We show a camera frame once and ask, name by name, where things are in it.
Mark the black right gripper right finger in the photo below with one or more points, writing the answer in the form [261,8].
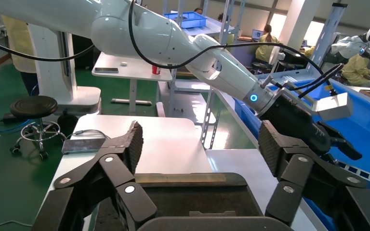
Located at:
[277,146]

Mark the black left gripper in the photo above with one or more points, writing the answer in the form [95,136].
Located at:
[296,124]

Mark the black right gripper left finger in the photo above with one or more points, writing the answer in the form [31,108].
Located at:
[134,150]

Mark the grey perforated metal part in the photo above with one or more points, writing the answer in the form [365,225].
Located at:
[363,173]

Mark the black flat container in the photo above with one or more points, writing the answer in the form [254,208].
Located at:
[197,197]

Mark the grey power bank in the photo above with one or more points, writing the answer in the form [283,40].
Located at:
[83,146]

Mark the white table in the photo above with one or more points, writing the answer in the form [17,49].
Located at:
[355,88]

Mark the small black waste bin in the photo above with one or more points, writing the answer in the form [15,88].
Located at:
[67,122]

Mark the seated person in yellow coat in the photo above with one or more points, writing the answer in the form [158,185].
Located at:
[357,70]

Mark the white standing desk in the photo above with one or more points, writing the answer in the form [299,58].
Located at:
[134,71]

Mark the red can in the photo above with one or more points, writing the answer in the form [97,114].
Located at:
[156,70]

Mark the dark phone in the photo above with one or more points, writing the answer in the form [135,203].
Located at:
[106,70]

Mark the white humanoid robot black visor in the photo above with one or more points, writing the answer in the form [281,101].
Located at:
[351,46]

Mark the seated person with ponytail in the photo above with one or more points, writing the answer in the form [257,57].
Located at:
[265,46]

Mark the black round stool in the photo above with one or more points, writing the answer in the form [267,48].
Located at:
[33,106]

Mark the open laptop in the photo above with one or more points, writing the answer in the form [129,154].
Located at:
[257,34]

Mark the white robot column with base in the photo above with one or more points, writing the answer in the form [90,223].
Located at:
[49,70]

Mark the black power adapter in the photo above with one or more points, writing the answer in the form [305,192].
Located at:
[10,118]

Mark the grey metal shelf rack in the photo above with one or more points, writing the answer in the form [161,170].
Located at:
[210,28]

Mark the small blue plastic bin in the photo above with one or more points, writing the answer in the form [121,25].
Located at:
[188,19]

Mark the standing person in yellow coat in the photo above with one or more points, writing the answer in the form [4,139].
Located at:
[20,54]

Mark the person with dark hair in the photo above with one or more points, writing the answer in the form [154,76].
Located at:
[198,11]

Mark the white pedestal fan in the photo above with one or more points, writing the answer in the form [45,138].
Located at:
[276,59]

